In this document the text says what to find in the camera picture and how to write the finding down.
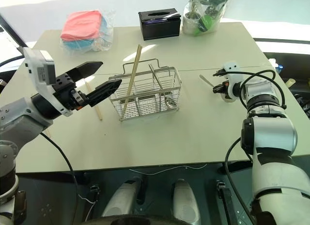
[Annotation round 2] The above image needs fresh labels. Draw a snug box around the black monitor frame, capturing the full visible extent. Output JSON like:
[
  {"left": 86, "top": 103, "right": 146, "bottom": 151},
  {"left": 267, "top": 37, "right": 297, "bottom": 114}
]
[{"left": 0, "top": 13, "right": 28, "bottom": 50}]

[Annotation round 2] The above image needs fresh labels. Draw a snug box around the white plastic bottle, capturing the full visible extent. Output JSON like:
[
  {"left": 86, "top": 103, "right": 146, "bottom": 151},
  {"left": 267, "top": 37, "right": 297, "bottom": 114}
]
[{"left": 268, "top": 58, "right": 284, "bottom": 75}]

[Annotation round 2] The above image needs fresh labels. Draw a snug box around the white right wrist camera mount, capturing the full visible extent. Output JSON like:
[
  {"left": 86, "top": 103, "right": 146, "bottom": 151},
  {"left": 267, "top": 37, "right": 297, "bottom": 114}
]
[{"left": 222, "top": 61, "right": 243, "bottom": 103}]

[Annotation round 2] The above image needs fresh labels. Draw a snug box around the blue cloth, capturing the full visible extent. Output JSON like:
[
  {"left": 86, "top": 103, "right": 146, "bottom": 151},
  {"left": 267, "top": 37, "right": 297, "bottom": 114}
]
[{"left": 62, "top": 15, "right": 109, "bottom": 51}]

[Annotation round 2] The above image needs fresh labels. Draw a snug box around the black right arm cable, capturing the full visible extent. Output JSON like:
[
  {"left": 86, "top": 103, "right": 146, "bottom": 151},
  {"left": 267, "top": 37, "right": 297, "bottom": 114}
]
[{"left": 223, "top": 69, "right": 288, "bottom": 207}]

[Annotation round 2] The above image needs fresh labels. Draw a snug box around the black tissue box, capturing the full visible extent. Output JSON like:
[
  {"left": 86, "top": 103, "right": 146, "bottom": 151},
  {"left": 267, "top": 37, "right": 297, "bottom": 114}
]
[{"left": 138, "top": 7, "right": 182, "bottom": 41}]

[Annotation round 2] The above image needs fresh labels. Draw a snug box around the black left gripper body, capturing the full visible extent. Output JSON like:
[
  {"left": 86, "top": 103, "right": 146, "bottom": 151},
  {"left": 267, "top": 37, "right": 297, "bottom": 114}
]
[{"left": 53, "top": 74, "right": 92, "bottom": 111}]

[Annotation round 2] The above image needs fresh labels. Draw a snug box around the metal wire basket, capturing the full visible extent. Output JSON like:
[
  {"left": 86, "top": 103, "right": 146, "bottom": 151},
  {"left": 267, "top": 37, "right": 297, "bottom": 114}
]
[{"left": 108, "top": 58, "right": 183, "bottom": 122}]

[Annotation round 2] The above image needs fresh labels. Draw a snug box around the black table clamp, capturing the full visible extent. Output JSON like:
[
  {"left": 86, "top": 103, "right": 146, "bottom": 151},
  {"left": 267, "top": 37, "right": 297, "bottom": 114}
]
[
  {"left": 90, "top": 184, "right": 100, "bottom": 203},
  {"left": 216, "top": 180, "right": 234, "bottom": 225}
]

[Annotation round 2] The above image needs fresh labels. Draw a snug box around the pink cloth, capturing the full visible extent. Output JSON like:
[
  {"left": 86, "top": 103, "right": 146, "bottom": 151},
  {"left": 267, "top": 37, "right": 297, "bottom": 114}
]
[{"left": 60, "top": 9, "right": 103, "bottom": 41}]

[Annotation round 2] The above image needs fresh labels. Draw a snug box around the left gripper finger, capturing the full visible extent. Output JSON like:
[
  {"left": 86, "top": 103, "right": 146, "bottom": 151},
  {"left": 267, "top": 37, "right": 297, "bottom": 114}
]
[
  {"left": 65, "top": 61, "right": 104, "bottom": 83},
  {"left": 86, "top": 78, "right": 123, "bottom": 108}
]

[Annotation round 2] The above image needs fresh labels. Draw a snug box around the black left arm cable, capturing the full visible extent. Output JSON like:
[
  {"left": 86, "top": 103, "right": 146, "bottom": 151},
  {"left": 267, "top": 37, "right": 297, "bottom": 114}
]
[{"left": 39, "top": 132, "right": 80, "bottom": 225}]

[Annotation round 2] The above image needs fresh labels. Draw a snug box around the white rounded leg shell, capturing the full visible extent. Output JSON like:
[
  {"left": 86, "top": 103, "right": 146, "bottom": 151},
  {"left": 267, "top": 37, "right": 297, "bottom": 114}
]
[
  {"left": 101, "top": 179, "right": 144, "bottom": 219},
  {"left": 171, "top": 178, "right": 202, "bottom": 225}
]

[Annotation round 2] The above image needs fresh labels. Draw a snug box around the dark crate with clutter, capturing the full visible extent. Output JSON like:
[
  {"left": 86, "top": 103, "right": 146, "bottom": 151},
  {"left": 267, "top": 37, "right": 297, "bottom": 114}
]
[{"left": 263, "top": 52, "right": 310, "bottom": 120}]

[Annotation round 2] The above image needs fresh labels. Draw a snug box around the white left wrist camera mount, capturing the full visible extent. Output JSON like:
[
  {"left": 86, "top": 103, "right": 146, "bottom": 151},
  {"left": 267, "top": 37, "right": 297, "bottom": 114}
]
[{"left": 23, "top": 47, "right": 73, "bottom": 117}]

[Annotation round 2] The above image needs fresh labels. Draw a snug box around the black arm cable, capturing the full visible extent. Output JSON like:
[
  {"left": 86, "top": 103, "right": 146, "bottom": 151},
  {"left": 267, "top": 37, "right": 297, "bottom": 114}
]
[
  {"left": 39, "top": 132, "right": 80, "bottom": 225},
  {"left": 223, "top": 69, "right": 288, "bottom": 207}
]

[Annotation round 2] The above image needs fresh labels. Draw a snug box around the black background cable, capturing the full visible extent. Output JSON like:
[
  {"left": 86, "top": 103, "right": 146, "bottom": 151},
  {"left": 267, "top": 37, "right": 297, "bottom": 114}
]
[{"left": 0, "top": 54, "right": 25, "bottom": 69}]

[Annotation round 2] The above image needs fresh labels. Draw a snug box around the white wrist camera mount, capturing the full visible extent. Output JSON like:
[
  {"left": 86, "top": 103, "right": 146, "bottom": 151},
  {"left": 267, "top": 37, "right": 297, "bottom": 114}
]
[
  {"left": 23, "top": 47, "right": 73, "bottom": 117},
  {"left": 222, "top": 61, "right": 243, "bottom": 103}
]

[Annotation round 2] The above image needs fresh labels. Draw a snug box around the green plant in clear wrap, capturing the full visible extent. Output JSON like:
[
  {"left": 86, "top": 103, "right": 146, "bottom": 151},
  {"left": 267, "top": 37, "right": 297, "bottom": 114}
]
[{"left": 187, "top": 0, "right": 234, "bottom": 37}]

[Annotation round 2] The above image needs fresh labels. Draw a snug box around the wooden chopstick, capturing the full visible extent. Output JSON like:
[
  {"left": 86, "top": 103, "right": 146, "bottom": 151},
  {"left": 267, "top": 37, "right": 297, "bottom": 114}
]
[
  {"left": 83, "top": 79, "right": 103, "bottom": 121},
  {"left": 120, "top": 44, "right": 143, "bottom": 120}
]

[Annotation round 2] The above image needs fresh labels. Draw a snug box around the metal spoon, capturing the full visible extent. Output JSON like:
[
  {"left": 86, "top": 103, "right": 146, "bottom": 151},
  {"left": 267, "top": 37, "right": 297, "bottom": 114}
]
[
  {"left": 148, "top": 62, "right": 177, "bottom": 110},
  {"left": 199, "top": 74, "right": 235, "bottom": 103}
]

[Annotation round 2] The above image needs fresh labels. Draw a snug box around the clear plastic bag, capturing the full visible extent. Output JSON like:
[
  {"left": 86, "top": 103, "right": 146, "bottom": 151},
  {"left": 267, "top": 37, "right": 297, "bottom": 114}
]
[{"left": 59, "top": 8, "right": 115, "bottom": 57}]

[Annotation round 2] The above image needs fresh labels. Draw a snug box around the thin white wire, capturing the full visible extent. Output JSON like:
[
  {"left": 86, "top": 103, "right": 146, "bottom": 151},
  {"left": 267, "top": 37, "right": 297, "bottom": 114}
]
[{"left": 128, "top": 163, "right": 208, "bottom": 177}]

